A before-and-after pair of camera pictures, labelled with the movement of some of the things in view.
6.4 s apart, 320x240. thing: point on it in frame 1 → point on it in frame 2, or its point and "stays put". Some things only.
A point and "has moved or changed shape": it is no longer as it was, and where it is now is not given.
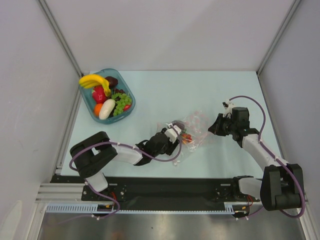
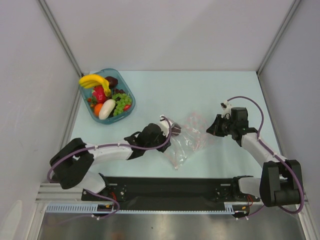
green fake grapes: x=125 y=99 stays put
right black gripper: x=219 y=125 stays put
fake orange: x=97 y=109 stays put
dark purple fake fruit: x=180 y=124 → x=175 y=130
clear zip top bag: x=194 y=127 has moved or changed shape
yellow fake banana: x=91 y=80 stays put
